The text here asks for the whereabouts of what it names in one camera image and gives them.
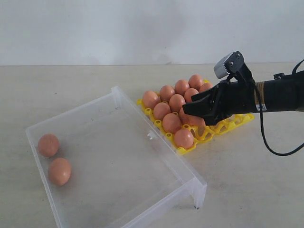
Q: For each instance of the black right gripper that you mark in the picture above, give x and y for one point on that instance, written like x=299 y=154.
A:
x=233 y=95

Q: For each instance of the brown egg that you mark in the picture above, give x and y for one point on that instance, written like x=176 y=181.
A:
x=206 y=86
x=176 y=102
x=150 y=99
x=189 y=93
x=181 y=87
x=171 y=123
x=195 y=121
x=196 y=81
x=166 y=92
x=160 y=110
x=48 y=145

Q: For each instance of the brown egg top back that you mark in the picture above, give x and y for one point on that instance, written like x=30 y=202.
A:
x=195 y=121

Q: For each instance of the brown egg third row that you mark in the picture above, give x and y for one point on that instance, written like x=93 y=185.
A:
x=184 y=117

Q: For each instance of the brown egg lone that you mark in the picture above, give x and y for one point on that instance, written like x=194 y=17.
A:
x=183 y=138

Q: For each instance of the clear plastic box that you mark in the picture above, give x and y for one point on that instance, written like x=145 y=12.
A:
x=125 y=173

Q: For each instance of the brown egg second row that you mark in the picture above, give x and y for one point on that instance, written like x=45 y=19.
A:
x=59 y=171

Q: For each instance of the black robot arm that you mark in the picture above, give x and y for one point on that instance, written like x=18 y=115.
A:
x=283 y=93

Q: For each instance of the yellow plastic egg tray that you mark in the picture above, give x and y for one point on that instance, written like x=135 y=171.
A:
x=201 y=134

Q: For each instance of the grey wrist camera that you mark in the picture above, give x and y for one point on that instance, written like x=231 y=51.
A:
x=229 y=64

